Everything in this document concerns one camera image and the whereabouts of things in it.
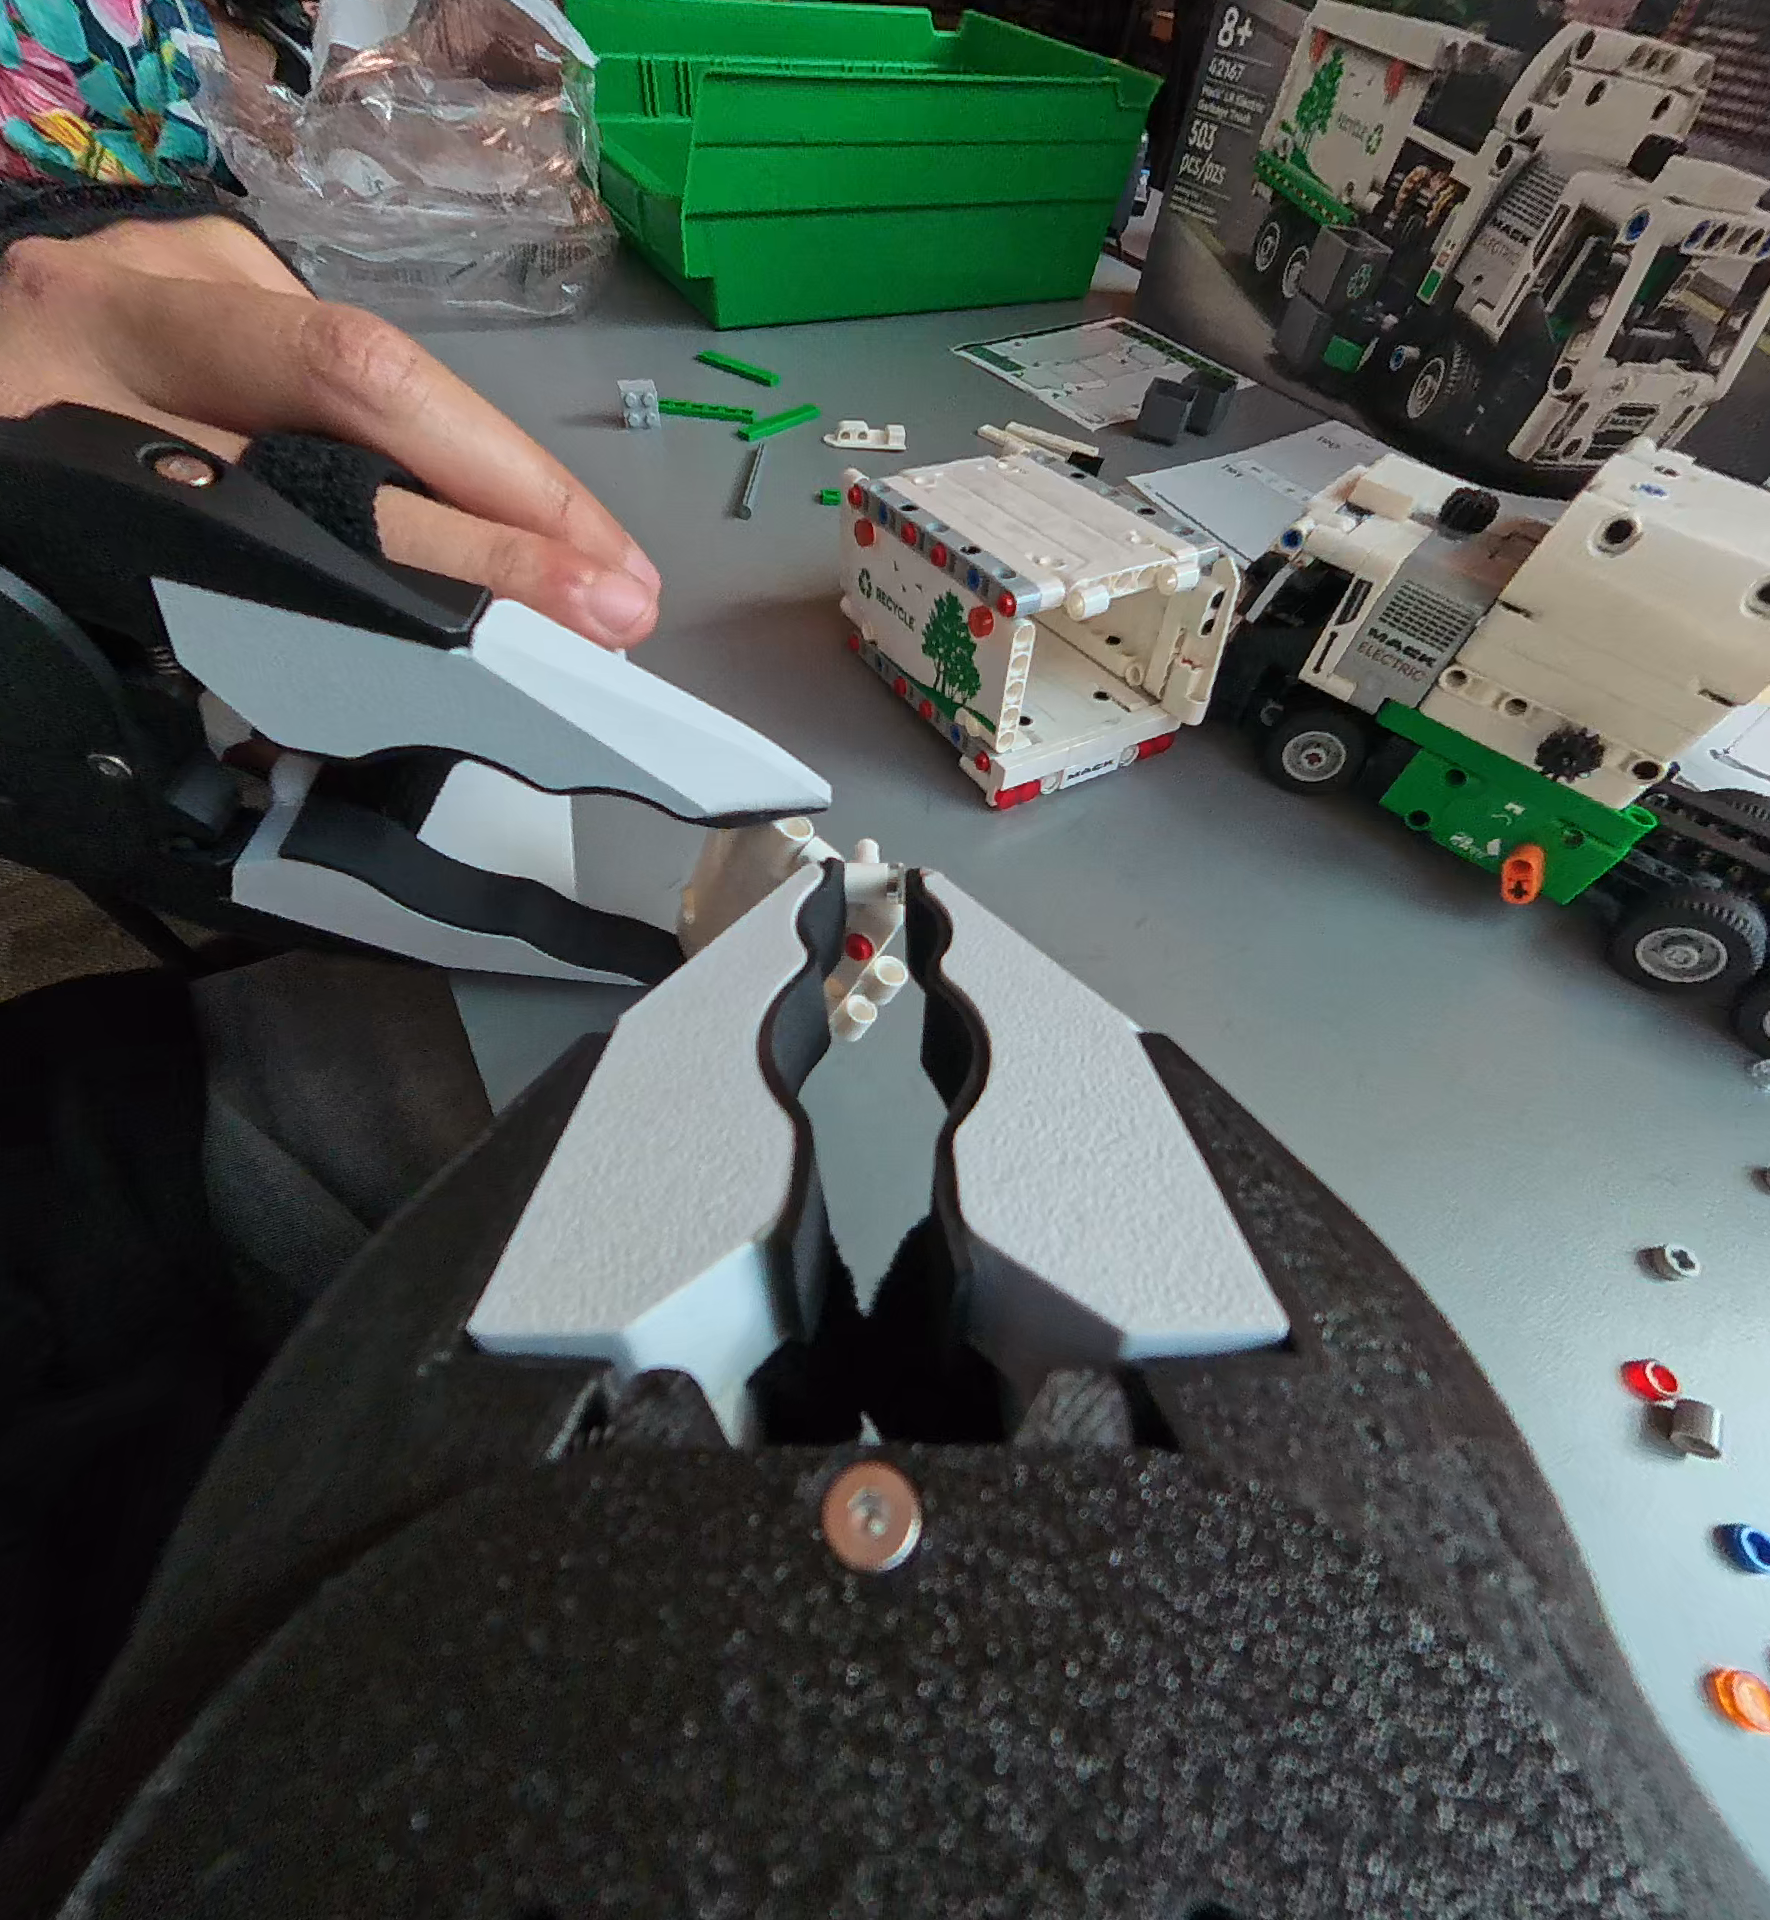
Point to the small grey lego brick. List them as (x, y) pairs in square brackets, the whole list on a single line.
[(642, 407)]

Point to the dark grey lego bin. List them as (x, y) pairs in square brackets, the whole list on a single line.
[(1161, 412), (1212, 401)]

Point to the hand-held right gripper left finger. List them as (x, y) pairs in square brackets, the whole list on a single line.
[(644, 1170)]

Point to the white instruction booklet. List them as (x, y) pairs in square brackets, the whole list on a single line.
[(1243, 487)]

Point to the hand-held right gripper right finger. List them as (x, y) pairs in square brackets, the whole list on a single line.
[(1079, 1185)]

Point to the grey lego axle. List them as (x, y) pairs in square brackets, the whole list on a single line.
[(749, 487)]

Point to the red round lego stud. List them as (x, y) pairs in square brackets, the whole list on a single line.
[(1652, 1379)]

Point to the lego set box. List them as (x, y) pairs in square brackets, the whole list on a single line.
[(1546, 181)]

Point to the small white lego connector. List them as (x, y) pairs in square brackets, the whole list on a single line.
[(865, 436)]

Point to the green plastic bin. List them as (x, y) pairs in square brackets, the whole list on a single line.
[(854, 181)]

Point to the orange round lego stud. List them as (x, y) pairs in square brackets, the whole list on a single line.
[(1743, 1699)]

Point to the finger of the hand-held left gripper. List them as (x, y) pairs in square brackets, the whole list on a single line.
[(510, 832), (599, 721)]

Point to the white green lego truck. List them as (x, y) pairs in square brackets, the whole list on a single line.
[(1546, 645)]

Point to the blue round lego stud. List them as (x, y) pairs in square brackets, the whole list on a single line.
[(1746, 1548)]

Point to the green lego plate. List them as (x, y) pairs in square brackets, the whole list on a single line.
[(779, 423), (736, 368), (705, 410)]

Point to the small white grey lego assembly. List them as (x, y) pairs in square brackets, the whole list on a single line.
[(862, 1002)]

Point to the clear plastic bag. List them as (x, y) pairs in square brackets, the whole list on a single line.
[(403, 136)]

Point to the person's left hand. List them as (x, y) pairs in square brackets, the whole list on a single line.
[(224, 345)]

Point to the white lego garbage container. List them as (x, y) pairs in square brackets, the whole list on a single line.
[(1005, 601)]

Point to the colourful floral cloth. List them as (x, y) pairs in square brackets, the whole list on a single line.
[(59, 76)]

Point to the white lego beam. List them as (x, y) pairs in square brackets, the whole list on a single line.
[(1043, 439)]

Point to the grey lego cylinder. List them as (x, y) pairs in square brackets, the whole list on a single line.
[(1688, 1427)]

